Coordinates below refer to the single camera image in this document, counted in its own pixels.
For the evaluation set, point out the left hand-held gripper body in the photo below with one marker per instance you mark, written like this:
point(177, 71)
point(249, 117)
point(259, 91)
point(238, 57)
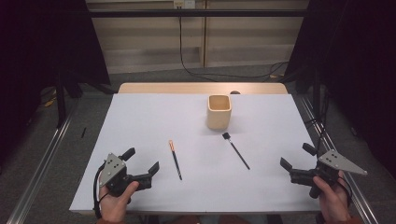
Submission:
point(112, 168)

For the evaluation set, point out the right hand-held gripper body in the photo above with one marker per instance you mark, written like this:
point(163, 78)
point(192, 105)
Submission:
point(337, 162)

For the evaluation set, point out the striped brush with orange tip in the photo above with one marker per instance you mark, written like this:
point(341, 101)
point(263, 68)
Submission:
point(176, 161)

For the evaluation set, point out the black flat-head brush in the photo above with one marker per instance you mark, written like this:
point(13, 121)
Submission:
point(237, 152)

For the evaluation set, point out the beige ceramic cup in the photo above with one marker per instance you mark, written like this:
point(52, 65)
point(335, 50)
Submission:
point(219, 119)

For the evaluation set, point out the person's left hand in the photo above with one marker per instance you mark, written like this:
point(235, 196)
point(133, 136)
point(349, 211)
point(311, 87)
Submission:
point(113, 207)

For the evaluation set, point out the person's right hand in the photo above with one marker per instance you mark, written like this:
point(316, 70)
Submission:
point(334, 202)

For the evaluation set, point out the small black stick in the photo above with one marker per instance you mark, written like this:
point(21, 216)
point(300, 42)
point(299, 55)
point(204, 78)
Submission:
point(83, 132)

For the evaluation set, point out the white table sheet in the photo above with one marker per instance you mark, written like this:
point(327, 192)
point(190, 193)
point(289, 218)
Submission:
point(186, 118)

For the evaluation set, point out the yellow floor tape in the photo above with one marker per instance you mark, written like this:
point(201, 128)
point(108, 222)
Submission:
point(49, 102)

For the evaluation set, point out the dark curtain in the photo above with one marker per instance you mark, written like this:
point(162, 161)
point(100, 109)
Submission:
point(358, 62)
point(37, 56)

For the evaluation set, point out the metal floor rail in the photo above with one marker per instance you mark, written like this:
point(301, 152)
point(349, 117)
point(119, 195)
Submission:
point(40, 168)
point(358, 199)

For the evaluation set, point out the black stand post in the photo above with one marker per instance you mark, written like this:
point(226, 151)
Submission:
point(316, 93)
point(61, 102)

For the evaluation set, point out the black horizontal frame bar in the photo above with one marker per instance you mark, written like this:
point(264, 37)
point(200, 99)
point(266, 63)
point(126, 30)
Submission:
point(199, 13)

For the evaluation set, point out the white wall power outlet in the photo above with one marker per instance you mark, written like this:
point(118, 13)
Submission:
point(184, 3)

